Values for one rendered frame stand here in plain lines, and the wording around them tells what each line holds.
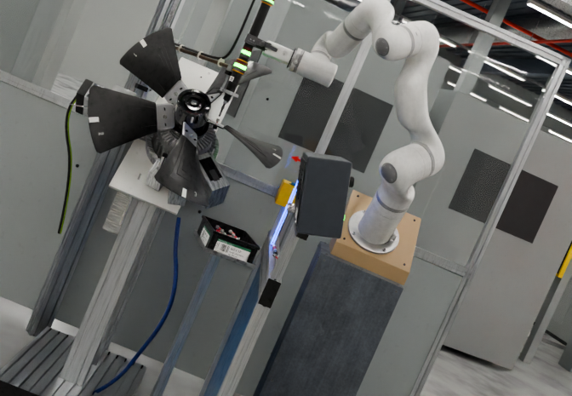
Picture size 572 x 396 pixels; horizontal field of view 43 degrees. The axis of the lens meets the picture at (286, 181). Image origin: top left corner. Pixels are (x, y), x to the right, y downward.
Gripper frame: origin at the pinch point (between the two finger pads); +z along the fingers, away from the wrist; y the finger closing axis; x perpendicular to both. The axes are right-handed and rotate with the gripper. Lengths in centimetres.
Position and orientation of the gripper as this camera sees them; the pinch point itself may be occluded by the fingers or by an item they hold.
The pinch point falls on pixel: (251, 40)
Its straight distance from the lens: 260.6
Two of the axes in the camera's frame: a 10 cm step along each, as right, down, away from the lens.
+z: -9.2, -4.0, -0.5
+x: 4.0, -9.1, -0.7
